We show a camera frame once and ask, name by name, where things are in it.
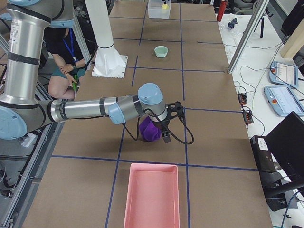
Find translucent plastic storage box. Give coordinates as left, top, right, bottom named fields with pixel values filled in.
left=148, top=0, right=171, bottom=19

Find black computer box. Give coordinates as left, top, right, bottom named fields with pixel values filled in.
left=250, top=135, right=276, bottom=173

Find purple crumpled cloth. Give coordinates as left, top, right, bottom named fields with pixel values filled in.
left=139, top=117, right=162, bottom=142

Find mint green bowl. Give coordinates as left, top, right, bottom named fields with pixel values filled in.
left=154, top=46, right=169, bottom=58

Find red cylinder bottle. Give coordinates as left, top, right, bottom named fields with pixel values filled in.
left=217, top=0, right=227, bottom=22

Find pink plastic bin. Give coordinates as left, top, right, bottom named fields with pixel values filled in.
left=123, top=163, right=180, bottom=228

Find black usb hub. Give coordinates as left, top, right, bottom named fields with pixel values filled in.
left=237, top=93, right=247, bottom=106

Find seated person black shirt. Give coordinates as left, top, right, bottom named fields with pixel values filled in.
left=44, top=27, right=86, bottom=99

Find black monitor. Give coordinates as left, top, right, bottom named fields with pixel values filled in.
left=265, top=111, right=304, bottom=181

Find near blue teach pendant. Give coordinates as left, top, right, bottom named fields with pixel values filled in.
left=264, top=85, right=304, bottom=117

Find blue teach pendant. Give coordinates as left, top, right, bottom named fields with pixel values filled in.
left=269, top=61, right=299, bottom=88
left=264, top=85, right=304, bottom=117

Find far blue teach pendant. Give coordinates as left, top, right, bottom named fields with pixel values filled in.
left=269, top=61, right=299, bottom=88

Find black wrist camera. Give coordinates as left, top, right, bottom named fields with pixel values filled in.
left=165, top=101, right=185, bottom=122

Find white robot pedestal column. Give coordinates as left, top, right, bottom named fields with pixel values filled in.
left=85, top=0, right=128, bottom=78

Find aluminium frame post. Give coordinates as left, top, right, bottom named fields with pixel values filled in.
left=228, top=0, right=269, bottom=74

